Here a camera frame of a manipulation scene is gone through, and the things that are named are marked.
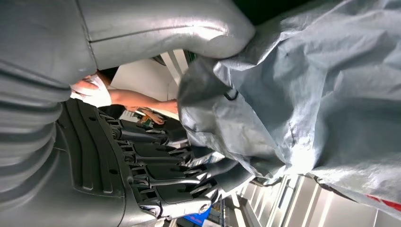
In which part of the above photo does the blue box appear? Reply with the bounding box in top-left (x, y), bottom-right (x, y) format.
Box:
top-left (183, 207), bottom-right (212, 227)

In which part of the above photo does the green conveyor belt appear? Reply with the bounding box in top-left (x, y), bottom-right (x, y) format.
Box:
top-left (232, 0), bottom-right (314, 26)

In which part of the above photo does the person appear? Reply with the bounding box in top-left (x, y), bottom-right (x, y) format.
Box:
top-left (70, 70), bottom-right (126, 121)

